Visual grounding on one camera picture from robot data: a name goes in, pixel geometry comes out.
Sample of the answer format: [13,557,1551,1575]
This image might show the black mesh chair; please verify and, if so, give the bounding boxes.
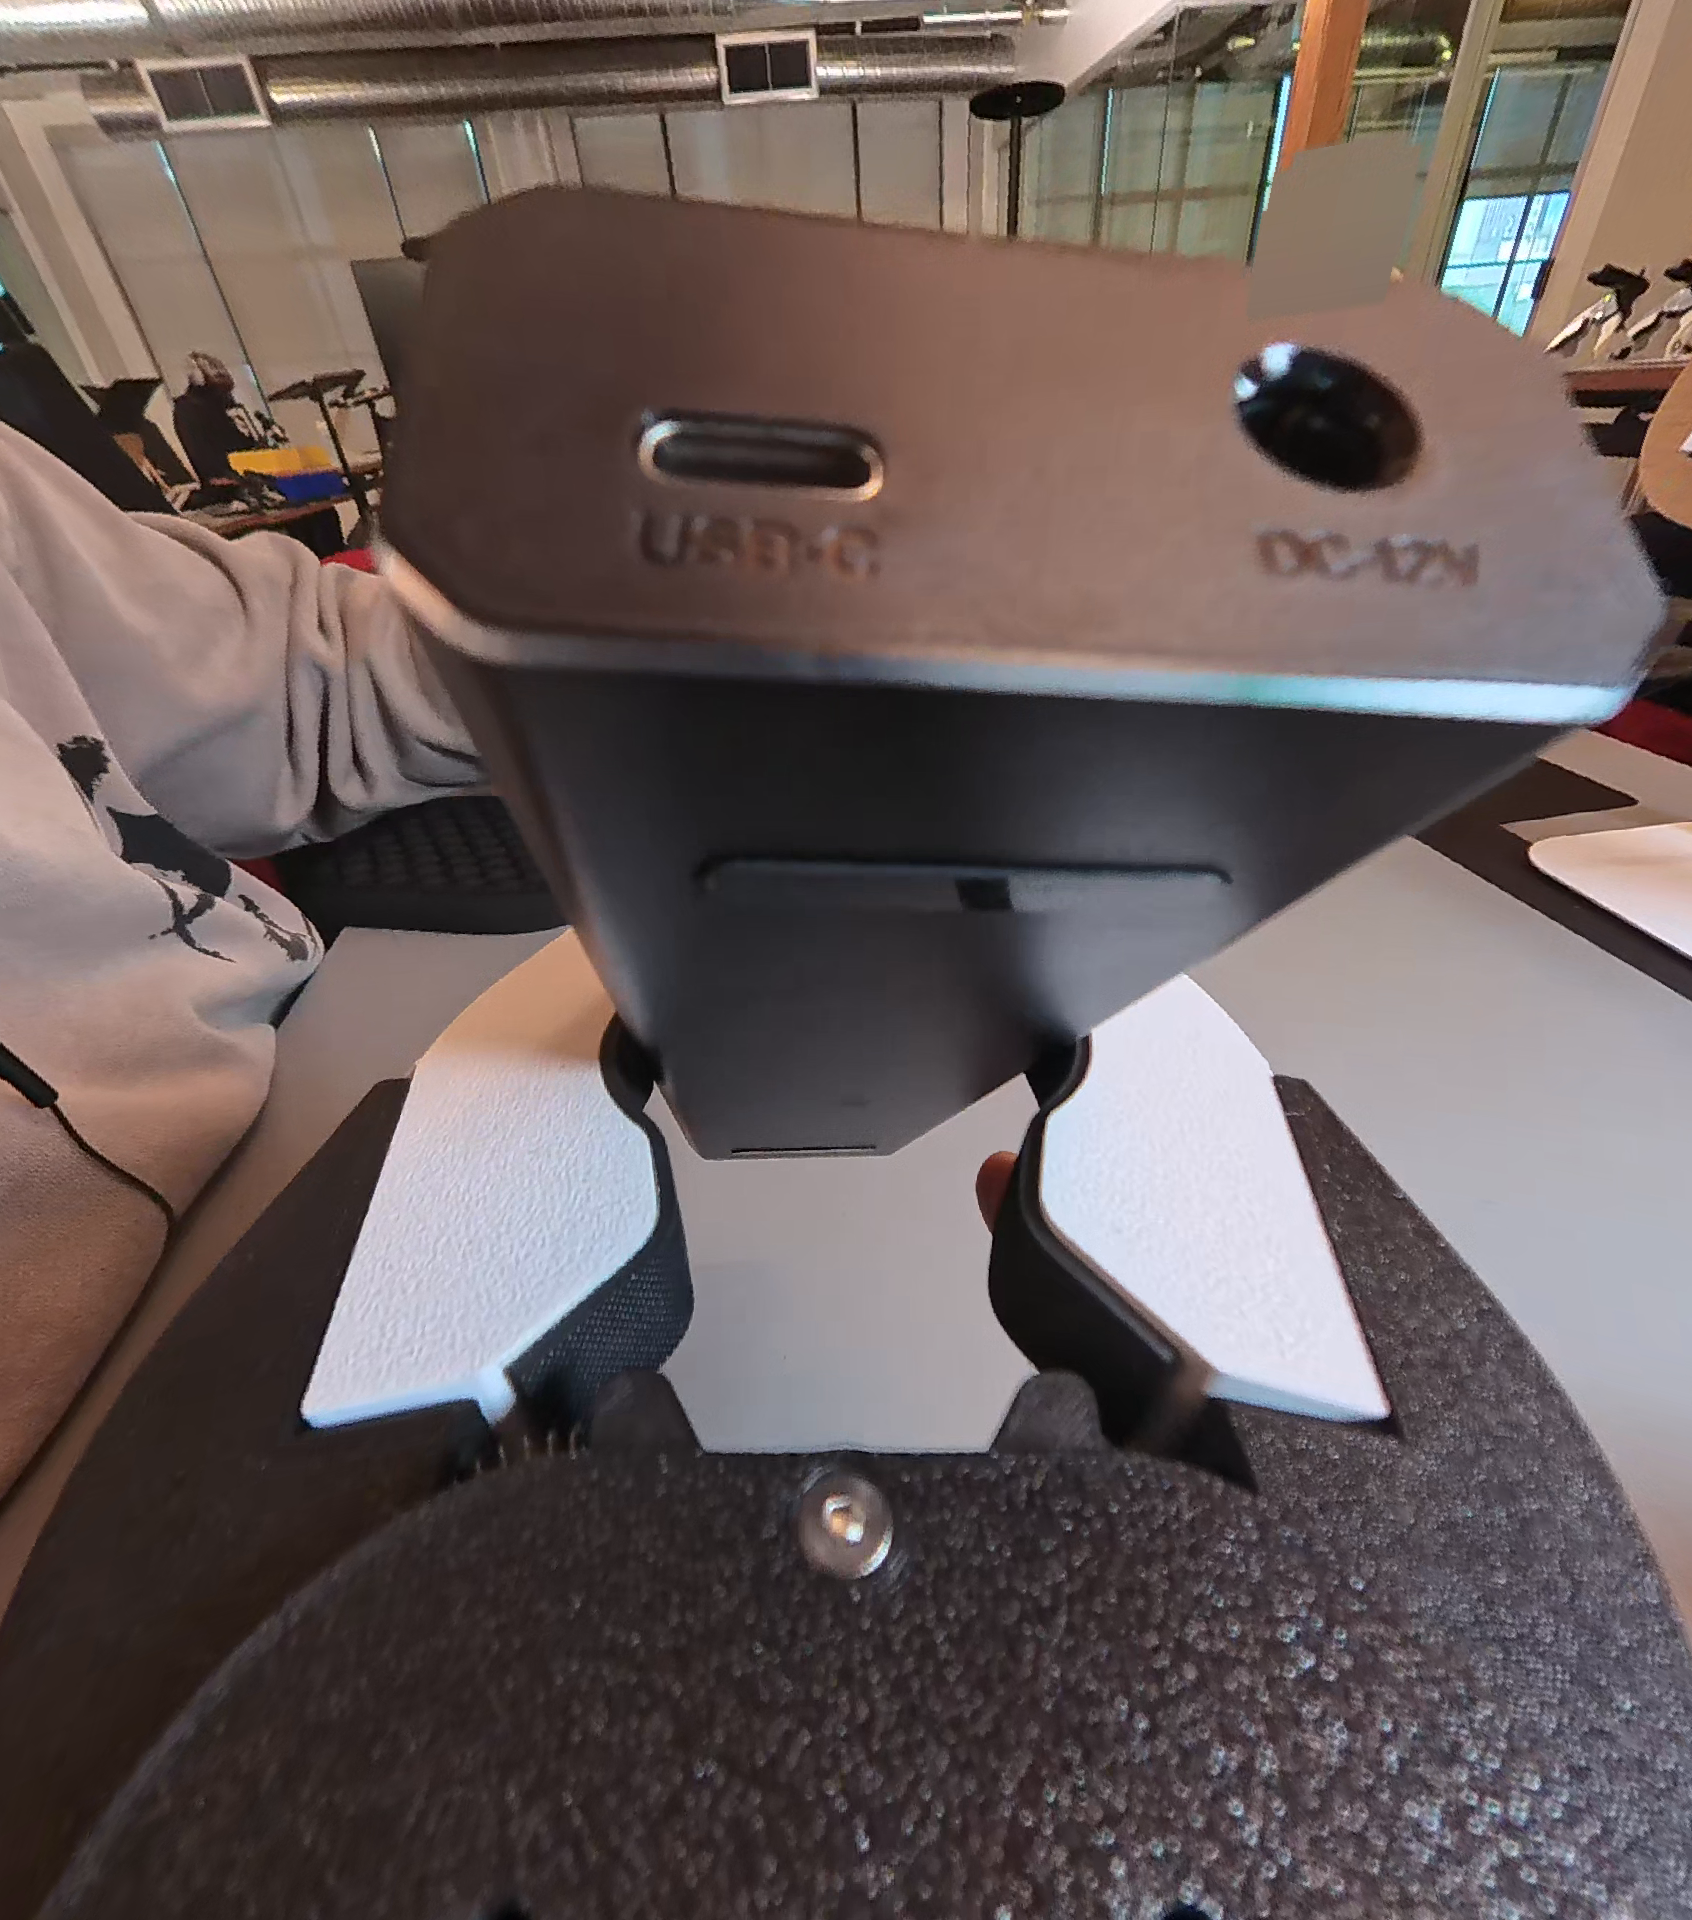
[283,796,563,937]

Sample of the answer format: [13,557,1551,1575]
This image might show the silver ventilation duct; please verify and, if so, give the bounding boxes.
[261,31,1020,123]

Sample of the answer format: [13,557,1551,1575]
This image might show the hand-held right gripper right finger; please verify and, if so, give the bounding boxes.
[984,972,1392,1455]

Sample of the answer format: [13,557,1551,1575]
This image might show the person in grey hoodie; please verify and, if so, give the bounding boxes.
[0,368,332,1645]

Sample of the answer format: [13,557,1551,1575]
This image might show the red plastic crate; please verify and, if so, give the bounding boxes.
[1601,705,1692,783]

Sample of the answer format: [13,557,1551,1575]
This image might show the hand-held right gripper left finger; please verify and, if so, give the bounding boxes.
[301,967,699,1427]

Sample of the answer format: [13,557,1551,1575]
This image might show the black earphone cable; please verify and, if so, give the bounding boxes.
[0,976,175,1229]

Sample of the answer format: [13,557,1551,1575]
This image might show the person's left forearm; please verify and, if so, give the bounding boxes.
[97,507,495,854]

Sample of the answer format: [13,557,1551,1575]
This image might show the black tripod stand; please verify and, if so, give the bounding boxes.
[269,370,391,451]

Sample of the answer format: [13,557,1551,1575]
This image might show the black floor lamp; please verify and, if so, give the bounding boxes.
[971,83,1070,241]

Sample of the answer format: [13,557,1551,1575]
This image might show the grey metal usb hub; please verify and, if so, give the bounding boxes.
[375,185,1674,1166]

